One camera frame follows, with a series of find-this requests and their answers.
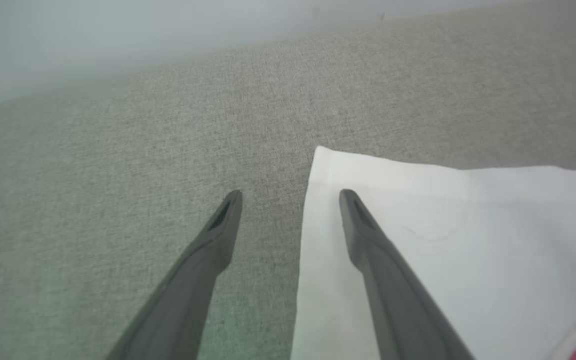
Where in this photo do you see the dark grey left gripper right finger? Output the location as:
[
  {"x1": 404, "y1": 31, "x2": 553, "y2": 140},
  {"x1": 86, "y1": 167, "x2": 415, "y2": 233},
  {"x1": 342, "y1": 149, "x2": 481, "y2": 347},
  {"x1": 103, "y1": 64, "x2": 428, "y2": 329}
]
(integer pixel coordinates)
[{"x1": 339, "y1": 189, "x2": 473, "y2": 360}]

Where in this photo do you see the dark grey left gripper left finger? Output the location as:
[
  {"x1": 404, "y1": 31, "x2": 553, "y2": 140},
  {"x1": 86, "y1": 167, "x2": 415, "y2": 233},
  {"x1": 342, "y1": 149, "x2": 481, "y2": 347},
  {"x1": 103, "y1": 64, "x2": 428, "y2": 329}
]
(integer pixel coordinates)
[{"x1": 105, "y1": 190, "x2": 243, "y2": 360}]

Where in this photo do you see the red and white basketball jersey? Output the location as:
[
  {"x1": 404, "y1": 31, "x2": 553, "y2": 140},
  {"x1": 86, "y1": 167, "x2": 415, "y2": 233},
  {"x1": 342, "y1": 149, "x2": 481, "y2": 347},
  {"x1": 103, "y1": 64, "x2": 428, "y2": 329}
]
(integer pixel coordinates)
[{"x1": 290, "y1": 146, "x2": 576, "y2": 360}]

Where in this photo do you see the grey fabric sofa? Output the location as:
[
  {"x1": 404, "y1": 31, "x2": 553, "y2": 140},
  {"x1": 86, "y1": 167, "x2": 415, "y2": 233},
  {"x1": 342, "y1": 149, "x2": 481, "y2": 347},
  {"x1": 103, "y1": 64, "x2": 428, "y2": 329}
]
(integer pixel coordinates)
[{"x1": 0, "y1": 0, "x2": 576, "y2": 360}]

